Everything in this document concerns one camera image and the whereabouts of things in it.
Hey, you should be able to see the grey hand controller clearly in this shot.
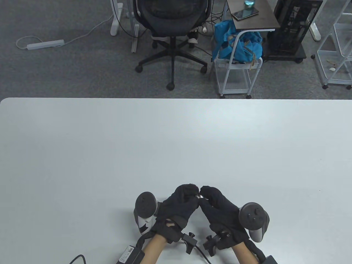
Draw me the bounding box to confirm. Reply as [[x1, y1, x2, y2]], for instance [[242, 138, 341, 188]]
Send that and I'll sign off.
[[239, 203, 270, 243], [134, 192, 158, 235]]

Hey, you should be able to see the white-framed dark side table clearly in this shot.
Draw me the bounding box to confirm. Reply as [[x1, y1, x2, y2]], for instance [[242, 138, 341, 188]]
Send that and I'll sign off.
[[214, 0, 280, 99]]

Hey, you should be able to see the person's right hand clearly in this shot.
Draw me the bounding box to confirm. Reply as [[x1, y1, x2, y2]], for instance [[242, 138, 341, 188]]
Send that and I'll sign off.
[[199, 186, 249, 251]]

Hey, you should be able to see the black box with white label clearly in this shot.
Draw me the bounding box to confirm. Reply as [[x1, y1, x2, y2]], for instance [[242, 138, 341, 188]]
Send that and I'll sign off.
[[115, 245, 145, 264]]

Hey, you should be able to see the white desk leg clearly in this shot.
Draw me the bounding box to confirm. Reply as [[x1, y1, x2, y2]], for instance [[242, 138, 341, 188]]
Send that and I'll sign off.
[[110, 0, 123, 36], [309, 22, 321, 42]]

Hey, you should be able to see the blue fabric bag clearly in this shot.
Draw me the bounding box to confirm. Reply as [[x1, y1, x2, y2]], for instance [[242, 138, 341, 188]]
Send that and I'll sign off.
[[211, 20, 263, 63]]

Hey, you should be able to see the white desk foot bar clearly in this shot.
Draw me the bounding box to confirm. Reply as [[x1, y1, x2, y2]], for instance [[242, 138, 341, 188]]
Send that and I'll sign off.
[[131, 24, 141, 53]]

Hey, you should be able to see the black wheeled stand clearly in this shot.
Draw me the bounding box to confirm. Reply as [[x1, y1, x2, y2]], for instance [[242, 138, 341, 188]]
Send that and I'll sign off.
[[261, 44, 307, 64]]

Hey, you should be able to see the black office chair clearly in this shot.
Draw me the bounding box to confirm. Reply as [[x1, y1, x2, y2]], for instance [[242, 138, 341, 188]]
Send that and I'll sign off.
[[133, 0, 212, 91]]

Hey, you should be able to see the black computer case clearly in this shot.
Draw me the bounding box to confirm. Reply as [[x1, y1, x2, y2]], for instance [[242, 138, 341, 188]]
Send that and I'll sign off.
[[268, 0, 323, 55]]

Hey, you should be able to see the white power strip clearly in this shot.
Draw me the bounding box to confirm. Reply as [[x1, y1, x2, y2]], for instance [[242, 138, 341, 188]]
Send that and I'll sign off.
[[27, 40, 65, 51]]

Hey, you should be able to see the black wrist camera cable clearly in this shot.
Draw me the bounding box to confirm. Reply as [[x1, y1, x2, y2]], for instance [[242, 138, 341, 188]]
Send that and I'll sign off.
[[194, 246, 212, 264]]

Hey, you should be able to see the person's right forearm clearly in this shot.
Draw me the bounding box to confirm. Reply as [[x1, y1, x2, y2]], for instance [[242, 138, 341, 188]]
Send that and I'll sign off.
[[231, 241, 262, 264]]

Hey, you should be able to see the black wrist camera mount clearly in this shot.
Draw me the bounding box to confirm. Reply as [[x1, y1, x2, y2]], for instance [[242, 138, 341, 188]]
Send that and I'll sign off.
[[181, 232, 198, 255], [203, 232, 226, 257]]

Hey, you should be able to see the black smartphone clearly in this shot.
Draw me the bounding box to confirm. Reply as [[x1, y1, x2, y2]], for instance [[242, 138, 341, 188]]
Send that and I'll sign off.
[[231, 8, 260, 21]]

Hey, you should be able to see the person's left hand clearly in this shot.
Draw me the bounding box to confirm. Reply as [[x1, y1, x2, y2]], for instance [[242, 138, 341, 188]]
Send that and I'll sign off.
[[151, 184, 200, 244]]

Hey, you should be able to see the white mesh shelf trolley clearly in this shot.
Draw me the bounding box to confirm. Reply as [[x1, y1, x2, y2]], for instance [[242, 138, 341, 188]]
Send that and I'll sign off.
[[311, 0, 352, 90]]

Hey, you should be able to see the white power strip cable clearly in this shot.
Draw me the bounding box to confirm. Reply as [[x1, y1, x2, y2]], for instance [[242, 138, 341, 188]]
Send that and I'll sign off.
[[16, 12, 114, 50]]

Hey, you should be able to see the person's left forearm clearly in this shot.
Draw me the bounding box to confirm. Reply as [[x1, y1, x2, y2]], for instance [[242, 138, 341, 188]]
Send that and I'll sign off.
[[139, 234, 168, 264]]

